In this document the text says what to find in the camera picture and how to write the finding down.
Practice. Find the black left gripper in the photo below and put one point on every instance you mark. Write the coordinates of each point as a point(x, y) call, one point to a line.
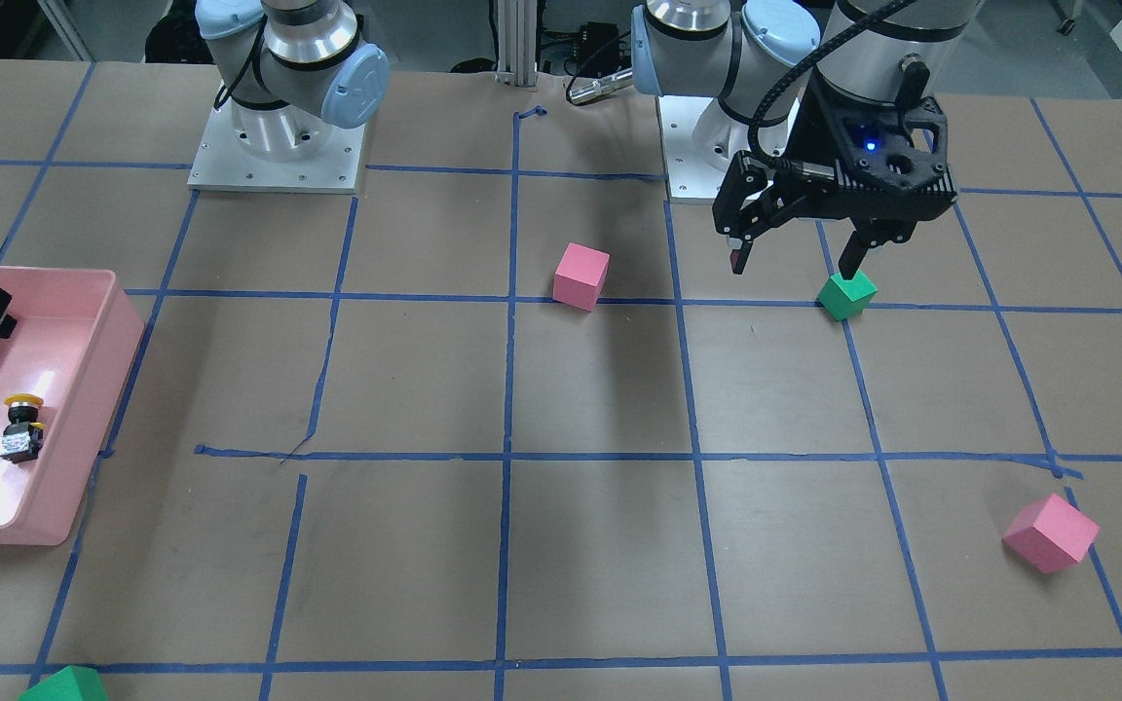
point(819, 129)

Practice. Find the yellow push button switch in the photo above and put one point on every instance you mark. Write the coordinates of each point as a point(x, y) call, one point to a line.
point(23, 438)

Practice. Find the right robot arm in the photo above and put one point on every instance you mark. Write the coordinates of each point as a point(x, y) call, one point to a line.
point(170, 176)

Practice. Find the green foam cube near left arm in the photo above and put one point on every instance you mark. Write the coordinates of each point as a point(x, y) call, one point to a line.
point(842, 298)

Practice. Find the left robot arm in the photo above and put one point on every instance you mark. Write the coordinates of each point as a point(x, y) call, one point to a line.
point(760, 58)

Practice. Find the pink plastic bin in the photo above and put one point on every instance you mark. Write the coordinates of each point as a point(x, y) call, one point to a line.
point(68, 337)

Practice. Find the pink foam cube centre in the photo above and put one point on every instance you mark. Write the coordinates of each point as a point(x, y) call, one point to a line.
point(580, 276)

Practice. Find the pink foam cube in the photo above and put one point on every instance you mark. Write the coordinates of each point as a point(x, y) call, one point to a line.
point(1051, 535)
point(580, 276)

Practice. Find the pink foam cube far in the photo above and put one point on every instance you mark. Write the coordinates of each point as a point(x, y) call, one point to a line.
point(1051, 535)

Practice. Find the green foam cube near bin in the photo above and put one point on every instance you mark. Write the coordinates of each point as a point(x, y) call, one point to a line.
point(71, 683)

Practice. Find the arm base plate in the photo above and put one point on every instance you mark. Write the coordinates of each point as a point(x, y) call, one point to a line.
point(698, 139)
point(278, 151)

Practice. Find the aluminium frame post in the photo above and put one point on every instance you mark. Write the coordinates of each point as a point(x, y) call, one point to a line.
point(517, 42)

